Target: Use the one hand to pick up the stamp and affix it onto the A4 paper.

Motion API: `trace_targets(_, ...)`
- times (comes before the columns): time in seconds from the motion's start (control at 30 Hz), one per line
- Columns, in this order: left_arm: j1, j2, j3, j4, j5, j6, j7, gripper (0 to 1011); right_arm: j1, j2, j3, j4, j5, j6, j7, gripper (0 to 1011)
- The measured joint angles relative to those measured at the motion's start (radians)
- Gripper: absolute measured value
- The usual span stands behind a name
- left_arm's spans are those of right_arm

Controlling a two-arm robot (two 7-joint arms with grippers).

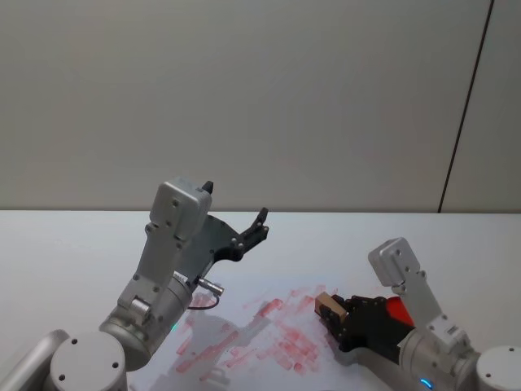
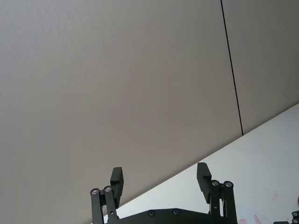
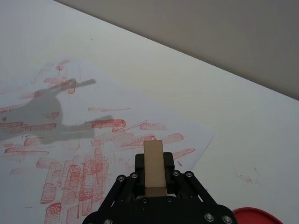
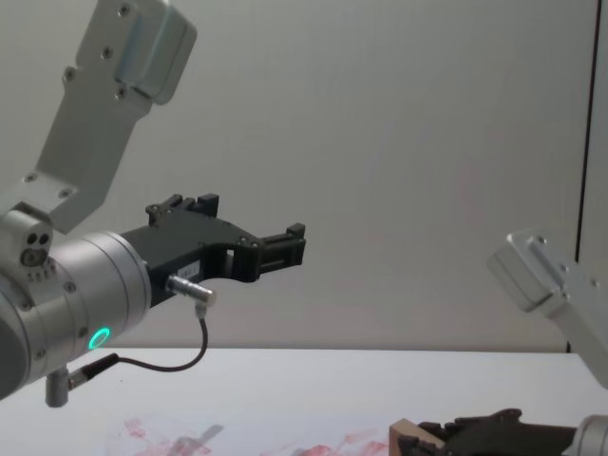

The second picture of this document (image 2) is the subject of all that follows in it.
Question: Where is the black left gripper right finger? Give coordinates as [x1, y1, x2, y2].
[197, 162, 238, 224]

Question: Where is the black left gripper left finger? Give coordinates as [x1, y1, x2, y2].
[90, 167, 124, 224]

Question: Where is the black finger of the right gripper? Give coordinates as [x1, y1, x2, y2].
[273, 210, 299, 224]

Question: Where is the white table cloth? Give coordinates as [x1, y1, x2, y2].
[88, 102, 299, 224]

